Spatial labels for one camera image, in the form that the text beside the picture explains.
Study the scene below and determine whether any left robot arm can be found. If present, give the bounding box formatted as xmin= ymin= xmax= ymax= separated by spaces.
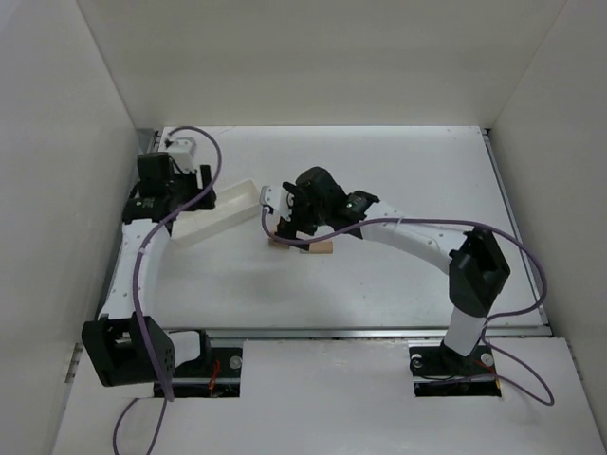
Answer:
xmin=82 ymin=145 xmax=216 ymax=387

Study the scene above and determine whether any right aluminium rail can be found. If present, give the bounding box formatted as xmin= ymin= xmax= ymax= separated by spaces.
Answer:
xmin=480 ymin=128 xmax=553 ymax=333

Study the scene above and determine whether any front aluminium rail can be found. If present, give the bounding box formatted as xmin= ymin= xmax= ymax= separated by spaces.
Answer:
xmin=207 ymin=325 xmax=553 ymax=339

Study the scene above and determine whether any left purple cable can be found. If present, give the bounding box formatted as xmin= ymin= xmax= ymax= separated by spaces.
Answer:
xmin=112 ymin=125 xmax=224 ymax=455

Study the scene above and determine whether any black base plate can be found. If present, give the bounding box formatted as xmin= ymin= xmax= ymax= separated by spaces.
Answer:
xmin=172 ymin=345 xmax=243 ymax=386
xmin=409 ymin=344 xmax=496 ymax=381

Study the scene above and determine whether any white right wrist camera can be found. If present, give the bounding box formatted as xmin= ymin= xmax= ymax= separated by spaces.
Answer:
xmin=260 ymin=186 xmax=294 ymax=222

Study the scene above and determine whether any dark striped wood block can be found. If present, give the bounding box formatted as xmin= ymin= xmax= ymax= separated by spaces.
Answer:
xmin=267 ymin=239 xmax=290 ymax=250

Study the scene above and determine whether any left aluminium rail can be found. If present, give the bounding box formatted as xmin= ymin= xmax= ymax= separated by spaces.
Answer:
xmin=106 ymin=127 xmax=161 ymax=295

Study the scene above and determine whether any white plastic tray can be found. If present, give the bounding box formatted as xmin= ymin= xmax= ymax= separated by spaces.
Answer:
xmin=171 ymin=179 xmax=260 ymax=247

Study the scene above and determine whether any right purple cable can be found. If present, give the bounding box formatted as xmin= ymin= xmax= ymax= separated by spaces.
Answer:
xmin=259 ymin=208 xmax=556 ymax=407

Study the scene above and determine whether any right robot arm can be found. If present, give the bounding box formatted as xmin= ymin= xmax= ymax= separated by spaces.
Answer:
xmin=260 ymin=167 xmax=510 ymax=375

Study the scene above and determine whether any aluminium rail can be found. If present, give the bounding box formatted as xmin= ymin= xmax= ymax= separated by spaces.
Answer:
xmin=480 ymin=128 xmax=553 ymax=333
xmin=207 ymin=325 xmax=553 ymax=339
xmin=106 ymin=127 xmax=161 ymax=295

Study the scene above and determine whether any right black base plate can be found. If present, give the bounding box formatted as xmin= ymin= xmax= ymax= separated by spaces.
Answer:
xmin=409 ymin=344 xmax=496 ymax=381

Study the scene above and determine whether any purple cable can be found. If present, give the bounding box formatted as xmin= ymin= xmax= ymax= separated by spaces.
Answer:
xmin=259 ymin=208 xmax=556 ymax=407
xmin=112 ymin=125 xmax=224 ymax=455

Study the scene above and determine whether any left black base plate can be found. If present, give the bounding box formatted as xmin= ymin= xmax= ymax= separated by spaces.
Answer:
xmin=172 ymin=345 xmax=243 ymax=386

